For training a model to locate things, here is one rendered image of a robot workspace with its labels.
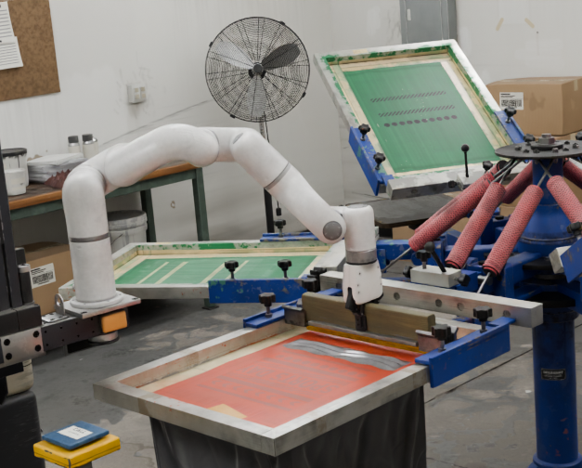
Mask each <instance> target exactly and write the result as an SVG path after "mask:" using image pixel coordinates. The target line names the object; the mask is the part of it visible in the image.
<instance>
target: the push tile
mask: <svg viewBox="0 0 582 468"><path fill-rule="evenodd" d="M108 434H109V430H107V429H104V428H101V427H98V426H95V425H93V424H90V423H87V422H83V421H79V422H75V423H73V424H70V425H68V426H65V427H63V428H60V429H58V430H56V431H53V432H51V433H48V434H46V435H42V439H43V440H45V441H47V442H50V443H52V444H55V445H58V446H60V447H63V448H65V449H75V448H77V447H80V446H81V445H83V444H86V443H88V442H91V441H93V440H96V439H98V438H101V437H102V436H106V435H108Z"/></svg>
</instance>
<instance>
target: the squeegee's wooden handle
mask: <svg viewBox="0 0 582 468"><path fill-rule="evenodd" d="M345 304H346V302H345V301H344V300H343V298H342V297H336V296H330V295H325V294H320V293H314V292H305V293H303V294H302V306H303V309H304V310H305V312H306V323H308V321H310V320H315V321H320V322H325V323H329V324H334V325H339V326H344V327H348V328H353V329H355V328H356V319H355V315H353V312H351V311H350V310H348V309H345ZM364 316H366V318H367V332H376V333H380V334H385V335H390V336H395V337H400V338H405V339H409V340H414V341H418V334H416V333H415V331H416V330H419V331H424V332H432V330H431V327H432V326H435V325H436V324H435V315H434V314H432V313H426V312H420V311H416V310H410V309H405V308H399V307H394V306H388V305H379V304H373V303H368V302H366V303H364Z"/></svg>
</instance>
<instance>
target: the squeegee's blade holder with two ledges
mask: <svg viewBox="0 0 582 468"><path fill-rule="evenodd" d="M308 325H310V326H315V327H319V328H324V329H329V330H333V331H337V332H346V333H351V334H355V335H360V336H365V337H369V338H374V339H379V340H383V341H388V342H393V343H398V344H402V345H410V346H415V347H416V346H419V341H414V340H409V339H405V338H400V337H395V336H390V335H385V334H380V333H376V332H371V331H357V330H356V329H353V328H348V327H344V326H339V325H334V324H329V323H325V322H320V321H315V320H310V321H308Z"/></svg>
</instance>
